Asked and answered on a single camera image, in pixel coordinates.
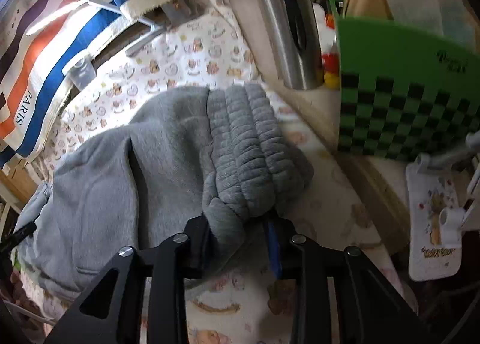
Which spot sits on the red and yellow toy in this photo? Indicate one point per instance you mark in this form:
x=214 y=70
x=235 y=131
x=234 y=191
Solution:
x=332 y=66

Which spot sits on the wooden shelf unit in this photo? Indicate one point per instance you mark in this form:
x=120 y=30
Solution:
x=243 y=10

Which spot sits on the striped printed curtain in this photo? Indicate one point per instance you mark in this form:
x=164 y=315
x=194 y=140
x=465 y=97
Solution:
x=56 y=66

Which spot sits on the white desk lamp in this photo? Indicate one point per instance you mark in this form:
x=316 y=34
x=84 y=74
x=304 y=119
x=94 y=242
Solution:
x=146 y=42

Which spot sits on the white bear print bib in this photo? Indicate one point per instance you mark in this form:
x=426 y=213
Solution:
x=431 y=254

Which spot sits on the green checkered box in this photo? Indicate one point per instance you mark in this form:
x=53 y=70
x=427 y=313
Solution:
x=393 y=55

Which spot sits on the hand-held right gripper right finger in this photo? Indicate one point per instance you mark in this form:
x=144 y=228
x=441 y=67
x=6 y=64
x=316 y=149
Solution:
x=273 y=250

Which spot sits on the clear plastic cup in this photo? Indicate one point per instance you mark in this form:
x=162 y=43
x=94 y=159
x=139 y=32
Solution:
x=80 y=74

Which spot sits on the grey pants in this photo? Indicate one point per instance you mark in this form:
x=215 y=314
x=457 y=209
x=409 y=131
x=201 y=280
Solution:
x=168 y=149

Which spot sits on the bear print blanket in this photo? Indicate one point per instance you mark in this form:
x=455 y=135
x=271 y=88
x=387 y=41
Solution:
x=168 y=59

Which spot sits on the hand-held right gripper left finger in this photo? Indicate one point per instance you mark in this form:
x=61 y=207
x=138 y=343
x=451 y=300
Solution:
x=197 y=248

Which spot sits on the steel thermos bottle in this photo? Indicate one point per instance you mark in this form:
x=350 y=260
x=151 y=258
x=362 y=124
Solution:
x=285 y=28

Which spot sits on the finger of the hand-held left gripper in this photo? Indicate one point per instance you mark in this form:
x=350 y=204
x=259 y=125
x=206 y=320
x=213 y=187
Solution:
x=22 y=232

